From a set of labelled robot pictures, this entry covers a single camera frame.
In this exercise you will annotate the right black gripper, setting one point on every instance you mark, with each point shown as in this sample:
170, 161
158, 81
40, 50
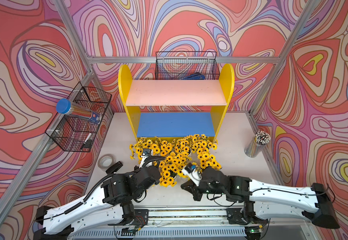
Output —
190, 186

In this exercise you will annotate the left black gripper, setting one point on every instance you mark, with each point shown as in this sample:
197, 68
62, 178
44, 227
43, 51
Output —
156, 168

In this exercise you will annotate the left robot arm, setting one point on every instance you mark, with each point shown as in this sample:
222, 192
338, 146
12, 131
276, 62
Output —
109, 202

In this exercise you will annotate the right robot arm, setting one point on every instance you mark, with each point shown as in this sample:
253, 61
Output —
263, 201

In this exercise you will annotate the black stapler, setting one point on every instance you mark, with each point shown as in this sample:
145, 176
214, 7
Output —
114, 168

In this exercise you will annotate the white tape roll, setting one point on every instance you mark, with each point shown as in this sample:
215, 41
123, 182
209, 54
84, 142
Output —
105, 161

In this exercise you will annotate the black marker in basket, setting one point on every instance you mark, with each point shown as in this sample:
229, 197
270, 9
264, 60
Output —
87, 142

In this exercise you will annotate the yellow wooden shelf unit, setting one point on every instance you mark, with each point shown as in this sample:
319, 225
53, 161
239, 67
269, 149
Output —
215, 94

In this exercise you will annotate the clear cup of pencils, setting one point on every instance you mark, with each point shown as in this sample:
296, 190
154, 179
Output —
258, 142

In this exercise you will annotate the clear tube blue cap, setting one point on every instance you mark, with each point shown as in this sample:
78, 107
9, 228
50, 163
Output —
66, 107

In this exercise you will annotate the blue object in back basket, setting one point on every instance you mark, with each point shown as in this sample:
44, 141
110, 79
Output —
195, 76

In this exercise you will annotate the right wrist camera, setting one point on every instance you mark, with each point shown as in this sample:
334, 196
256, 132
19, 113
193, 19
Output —
193, 172

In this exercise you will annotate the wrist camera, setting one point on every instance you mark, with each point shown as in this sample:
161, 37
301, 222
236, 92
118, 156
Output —
145, 154
193, 172

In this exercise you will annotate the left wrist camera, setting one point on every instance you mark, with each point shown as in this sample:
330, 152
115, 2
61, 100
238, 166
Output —
145, 154

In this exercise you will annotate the metal base rail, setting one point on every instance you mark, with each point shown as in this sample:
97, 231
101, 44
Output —
208, 223

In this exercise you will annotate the black wire basket left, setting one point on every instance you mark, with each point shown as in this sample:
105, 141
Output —
69, 132

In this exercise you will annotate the black wire basket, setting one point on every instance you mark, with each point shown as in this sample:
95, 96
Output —
69, 132
174, 65

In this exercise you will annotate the black wire basket back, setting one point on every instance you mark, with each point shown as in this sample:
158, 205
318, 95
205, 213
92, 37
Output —
174, 65

